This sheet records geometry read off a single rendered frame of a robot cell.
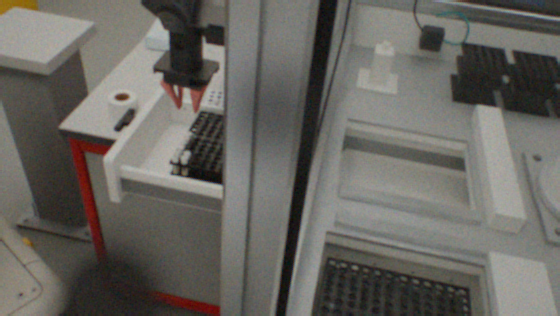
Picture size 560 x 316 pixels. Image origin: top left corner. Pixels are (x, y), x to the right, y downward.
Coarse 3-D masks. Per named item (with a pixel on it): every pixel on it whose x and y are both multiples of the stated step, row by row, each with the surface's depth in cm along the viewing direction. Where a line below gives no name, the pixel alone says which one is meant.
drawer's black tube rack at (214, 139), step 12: (204, 120) 104; (216, 120) 105; (204, 132) 101; (216, 132) 101; (192, 144) 98; (204, 144) 98; (216, 144) 103; (192, 156) 95; (204, 156) 95; (216, 156) 95; (180, 168) 95; (192, 168) 93; (204, 168) 92; (216, 168) 93; (204, 180) 94; (216, 180) 94
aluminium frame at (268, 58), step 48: (240, 0) 21; (288, 0) 21; (336, 0) 22; (240, 48) 22; (288, 48) 22; (240, 96) 24; (288, 96) 23; (240, 144) 26; (288, 144) 25; (240, 192) 28; (288, 192) 27; (240, 240) 31; (288, 240) 32; (240, 288) 34; (288, 288) 35
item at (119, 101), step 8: (112, 96) 124; (120, 96) 126; (128, 96) 126; (136, 96) 125; (112, 104) 122; (120, 104) 122; (128, 104) 123; (136, 104) 126; (112, 112) 124; (120, 112) 123; (136, 112) 126
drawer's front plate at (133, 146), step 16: (160, 96) 104; (144, 112) 99; (160, 112) 106; (128, 128) 95; (144, 128) 99; (160, 128) 108; (128, 144) 93; (144, 144) 101; (112, 160) 88; (128, 160) 94; (112, 176) 90; (112, 192) 93
